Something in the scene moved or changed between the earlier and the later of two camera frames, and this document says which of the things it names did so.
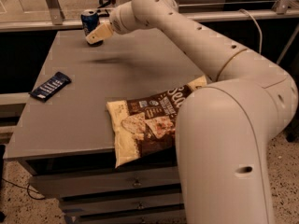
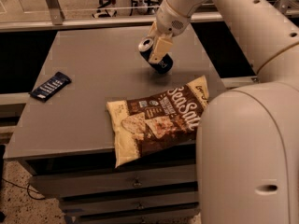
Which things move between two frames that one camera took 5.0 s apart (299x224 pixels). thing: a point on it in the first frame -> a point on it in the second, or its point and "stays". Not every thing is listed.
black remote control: [50, 86] stays
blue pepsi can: [90, 20] -> [146, 49]
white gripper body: [117, 22] -> [169, 21]
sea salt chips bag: [144, 127] stays
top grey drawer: [75, 184] stays
